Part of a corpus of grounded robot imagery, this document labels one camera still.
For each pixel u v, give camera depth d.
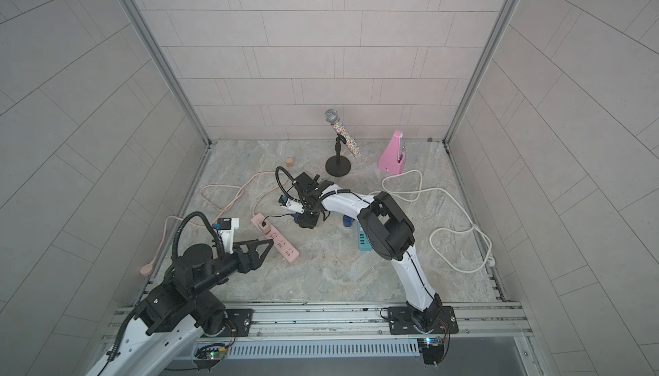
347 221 0.88
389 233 0.53
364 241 0.85
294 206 0.82
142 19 0.79
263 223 0.82
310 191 0.71
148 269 0.82
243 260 0.60
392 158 1.02
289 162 1.08
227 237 0.62
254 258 0.60
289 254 0.82
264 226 0.83
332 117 0.87
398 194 1.00
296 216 0.83
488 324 0.73
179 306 0.50
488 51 0.87
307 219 0.83
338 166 1.08
